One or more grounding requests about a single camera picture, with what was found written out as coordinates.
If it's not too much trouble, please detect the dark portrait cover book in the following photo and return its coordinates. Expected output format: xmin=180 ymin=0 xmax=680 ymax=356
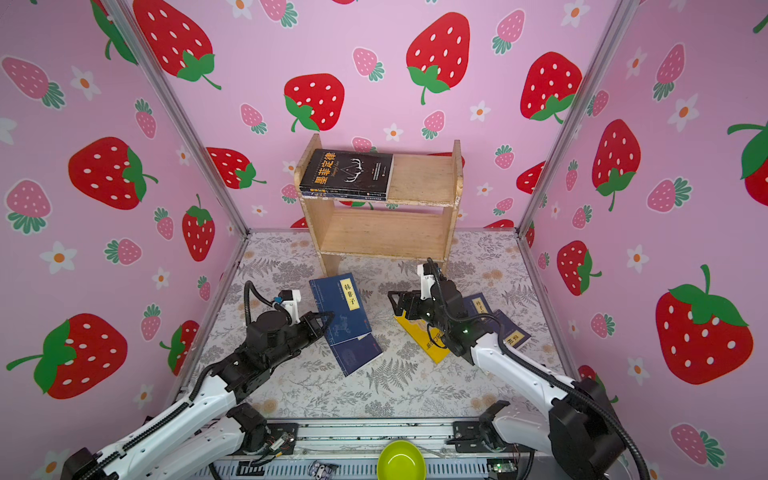
xmin=299 ymin=190 xmax=387 ymax=202

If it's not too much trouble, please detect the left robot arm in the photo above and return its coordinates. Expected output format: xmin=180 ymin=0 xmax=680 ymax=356
xmin=61 ymin=290 xmax=334 ymax=479

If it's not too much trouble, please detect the black book yellow title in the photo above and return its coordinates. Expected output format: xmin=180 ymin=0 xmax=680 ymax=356
xmin=298 ymin=149 xmax=394 ymax=197

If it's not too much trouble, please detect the green bowl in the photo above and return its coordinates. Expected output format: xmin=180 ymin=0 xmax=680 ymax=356
xmin=376 ymin=440 xmax=427 ymax=480

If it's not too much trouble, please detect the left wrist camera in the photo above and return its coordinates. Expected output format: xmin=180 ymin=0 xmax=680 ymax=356
xmin=275 ymin=289 xmax=301 ymax=325

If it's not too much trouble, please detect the yellow cartoon cover book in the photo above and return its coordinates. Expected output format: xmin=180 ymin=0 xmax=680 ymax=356
xmin=395 ymin=315 xmax=450 ymax=364

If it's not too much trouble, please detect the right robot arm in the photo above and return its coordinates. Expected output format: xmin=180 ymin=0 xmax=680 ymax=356
xmin=387 ymin=260 xmax=650 ymax=479

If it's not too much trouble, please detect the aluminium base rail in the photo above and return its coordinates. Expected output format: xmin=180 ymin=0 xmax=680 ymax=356
xmin=116 ymin=416 xmax=619 ymax=480

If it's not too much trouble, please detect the wooden two-tier shelf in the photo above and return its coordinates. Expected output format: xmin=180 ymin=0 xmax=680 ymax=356
xmin=299 ymin=140 xmax=464 ymax=276

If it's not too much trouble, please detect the blue book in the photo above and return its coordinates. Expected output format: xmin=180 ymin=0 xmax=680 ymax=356
xmin=331 ymin=333 xmax=382 ymax=377
xmin=494 ymin=310 xmax=531 ymax=348
xmin=309 ymin=273 xmax=372 ymax=346
xmin=463 ymin=293 xmax=493 ymax=317

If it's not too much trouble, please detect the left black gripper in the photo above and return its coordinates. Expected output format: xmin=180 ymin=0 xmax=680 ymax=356
xmin=267 ymin=309 xmax=335 ymax=373

